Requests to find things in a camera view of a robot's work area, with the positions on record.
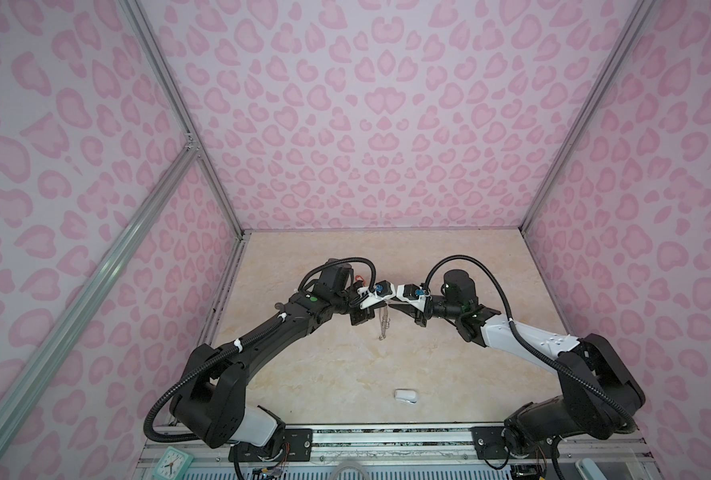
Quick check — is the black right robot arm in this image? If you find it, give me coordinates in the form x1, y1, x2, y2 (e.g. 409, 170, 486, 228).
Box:
373, 269, 645, 457

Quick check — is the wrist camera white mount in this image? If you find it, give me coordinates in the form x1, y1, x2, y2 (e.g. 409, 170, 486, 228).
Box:
393, 284, 427, 303
357, 280, 395, 310

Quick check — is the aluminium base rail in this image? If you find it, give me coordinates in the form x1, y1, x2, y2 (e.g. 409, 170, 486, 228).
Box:
128, 421, 663, 480

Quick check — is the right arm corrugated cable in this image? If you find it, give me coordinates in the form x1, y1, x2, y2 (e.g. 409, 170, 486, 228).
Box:
422, 254, 639, 434

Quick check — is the small white plastic object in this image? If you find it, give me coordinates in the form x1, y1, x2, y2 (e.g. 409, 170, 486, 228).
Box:
393, 389, 419, 404

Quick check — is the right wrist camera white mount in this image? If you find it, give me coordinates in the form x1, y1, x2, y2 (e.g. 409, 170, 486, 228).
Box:
393, 284, 427, 303

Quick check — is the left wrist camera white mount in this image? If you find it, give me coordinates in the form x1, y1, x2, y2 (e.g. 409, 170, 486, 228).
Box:
357, 280, 395, 310

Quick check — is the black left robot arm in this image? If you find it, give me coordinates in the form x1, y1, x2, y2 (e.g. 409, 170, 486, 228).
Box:
144, 257, 377, 457

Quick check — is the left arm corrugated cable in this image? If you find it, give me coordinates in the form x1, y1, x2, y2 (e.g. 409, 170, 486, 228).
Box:
142, 256, 379, 444

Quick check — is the teal alarm clock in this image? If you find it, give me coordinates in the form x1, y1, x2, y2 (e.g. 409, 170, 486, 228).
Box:
152, 447, 195, 480

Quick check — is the teal box corner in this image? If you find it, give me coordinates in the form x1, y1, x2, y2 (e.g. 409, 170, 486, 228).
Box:
575, 458, 607, 480

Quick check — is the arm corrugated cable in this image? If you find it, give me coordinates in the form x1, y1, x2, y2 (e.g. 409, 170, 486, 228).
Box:
422, 254, 639, 434
142, 256, 379, 444

